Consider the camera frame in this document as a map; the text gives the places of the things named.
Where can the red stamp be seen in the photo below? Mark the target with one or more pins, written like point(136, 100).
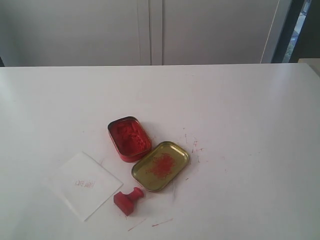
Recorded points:
point(126, 202)

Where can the gold tin lid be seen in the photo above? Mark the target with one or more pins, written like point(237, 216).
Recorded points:
point(159, 167)

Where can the white paper sheet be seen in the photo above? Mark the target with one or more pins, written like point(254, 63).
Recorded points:
point(83, 185)

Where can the red ink pad tin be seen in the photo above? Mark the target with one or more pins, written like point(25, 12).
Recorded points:
point(129, 138)

